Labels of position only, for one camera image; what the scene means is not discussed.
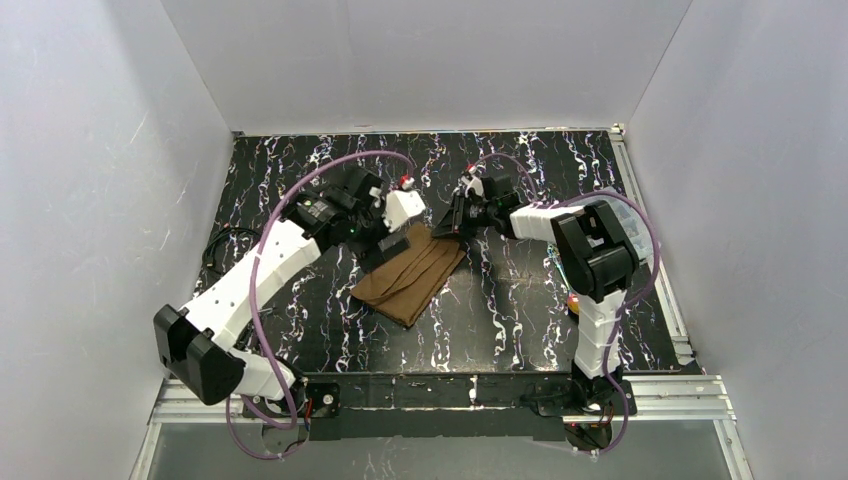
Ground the brown woven cloth napkin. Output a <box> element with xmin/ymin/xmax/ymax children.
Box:
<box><xmin>351</xmin><ymin>222</ymin><xmax>466</xmax><ymax>328</ymax></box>

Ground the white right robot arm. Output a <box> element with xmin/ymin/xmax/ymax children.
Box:
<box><xmin>433</xmin><ymin>167</ymin><xmax>644</xmax><ymax>408</ymax></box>

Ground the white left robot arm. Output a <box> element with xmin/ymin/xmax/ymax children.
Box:
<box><xmin>153</xmin><ymin>165</ymin><xmax>425</xmax><ymax>405</ymax></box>

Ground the clear plastic compartment box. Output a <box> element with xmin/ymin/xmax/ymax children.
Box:
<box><xmin>598</xmin><ymin>188</ymin><xmax>660</xmax><ymax>263</ymax></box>

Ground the red yellow handled utensil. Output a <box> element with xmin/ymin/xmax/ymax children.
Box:
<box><xmin>548</xmin><ymin>244</ymin><xmax>580</xmax><ymax>320</ymax></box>

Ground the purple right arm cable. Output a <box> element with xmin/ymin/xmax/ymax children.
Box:
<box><xmin>463</xmin><ymin>152</ymin><xmax>662</xmax><ymax>458</ymax></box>

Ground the black coiled cable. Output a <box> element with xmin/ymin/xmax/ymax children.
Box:
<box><xmin>200</xmin><ymin>227</ymin><xmax>263</xmax><ymax>273</ymax></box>

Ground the aluminium side rail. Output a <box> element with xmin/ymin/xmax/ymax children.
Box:
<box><xmin>609</xmin><ymin>124</ymin><xmax>697</xmax><ymax>359</ymax></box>

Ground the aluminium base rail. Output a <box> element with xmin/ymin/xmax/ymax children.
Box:
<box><xmin>152</xmin><ymin>374</ymin><xmax>737</xmax><ymax>444</ymax></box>

